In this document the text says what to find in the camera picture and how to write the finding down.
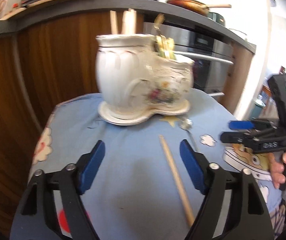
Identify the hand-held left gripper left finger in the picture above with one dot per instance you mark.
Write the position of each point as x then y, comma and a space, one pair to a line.
93, 166

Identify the white ceramic saucer tray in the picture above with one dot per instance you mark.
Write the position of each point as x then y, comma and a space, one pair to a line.
123, 118

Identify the blue cartoon printed blanket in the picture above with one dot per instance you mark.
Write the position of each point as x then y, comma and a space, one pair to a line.
138, 175

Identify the grey kitchen countertop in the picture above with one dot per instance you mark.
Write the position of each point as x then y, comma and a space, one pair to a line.
83, 5

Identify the teal container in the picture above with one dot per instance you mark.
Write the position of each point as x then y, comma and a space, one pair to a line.
259, 110

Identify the gold fork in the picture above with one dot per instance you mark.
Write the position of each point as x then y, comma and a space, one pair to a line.
161, 40

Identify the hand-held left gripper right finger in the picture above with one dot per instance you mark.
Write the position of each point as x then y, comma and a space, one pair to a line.
191, 166

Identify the metal spoon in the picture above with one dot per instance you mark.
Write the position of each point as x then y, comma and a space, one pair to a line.
186, 124

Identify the brown wooden cabinet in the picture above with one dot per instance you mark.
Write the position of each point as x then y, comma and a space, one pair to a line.
45, 55

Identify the yellow cat-shaped plastic spoon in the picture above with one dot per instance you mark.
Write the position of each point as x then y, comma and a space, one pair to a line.
171, 46

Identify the stainless steel oven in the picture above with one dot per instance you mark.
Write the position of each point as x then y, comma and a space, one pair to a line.
207, 45

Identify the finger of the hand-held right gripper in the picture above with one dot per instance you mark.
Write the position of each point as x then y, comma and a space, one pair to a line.
240, 125
235, 138

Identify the white floral ceramic utensil holder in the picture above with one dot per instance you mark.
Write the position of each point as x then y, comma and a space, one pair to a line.
133, 80

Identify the person's right hand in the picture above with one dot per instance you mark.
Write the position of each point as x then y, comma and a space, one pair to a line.
276, 172

